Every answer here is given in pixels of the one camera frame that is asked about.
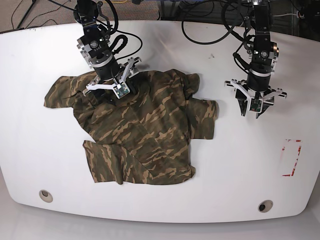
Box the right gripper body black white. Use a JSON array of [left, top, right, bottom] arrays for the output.
[[85, 57, 142, 94]]

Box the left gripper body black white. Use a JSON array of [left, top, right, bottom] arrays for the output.
[[224, 71, 287, 112]]

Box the camouflage t-shirt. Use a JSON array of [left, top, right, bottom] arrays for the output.
[[44, 69, 219, 185]]

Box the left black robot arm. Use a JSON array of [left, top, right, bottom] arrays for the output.
[[224, 0, 287, 118]]

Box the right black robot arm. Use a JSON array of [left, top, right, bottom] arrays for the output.
[[73, 0, 141, 99]]

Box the red tape rectangle marking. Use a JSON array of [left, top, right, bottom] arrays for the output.
[[279, 139, 302, 177]]

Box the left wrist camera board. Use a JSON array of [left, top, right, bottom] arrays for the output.
[[250, 98, 262, 113]]

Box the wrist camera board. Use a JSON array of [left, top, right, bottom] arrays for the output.
[[113, 82, 130, 99], [250, 98, 262, 113]]

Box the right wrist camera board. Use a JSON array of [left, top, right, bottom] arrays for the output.
[[113, 82, 130, 99]]

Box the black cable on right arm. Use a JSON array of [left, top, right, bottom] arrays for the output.
[[99, 0, 144, 63]]

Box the black cable loop on table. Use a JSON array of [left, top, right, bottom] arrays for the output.
[[181, 0, 248, 46]]

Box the white cable on floor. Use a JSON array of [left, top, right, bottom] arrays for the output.
[[272, 12, 301, 18]]

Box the right table cable grommet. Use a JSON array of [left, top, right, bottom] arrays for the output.
[[258, 200, 274, 213]]

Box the table cable grommet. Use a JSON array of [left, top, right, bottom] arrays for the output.
[[39, 190, 53, 203], [258, 200, 274, 213]]

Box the left table cable grommet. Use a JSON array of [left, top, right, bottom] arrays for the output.
[[39, 190, 53, 203]]

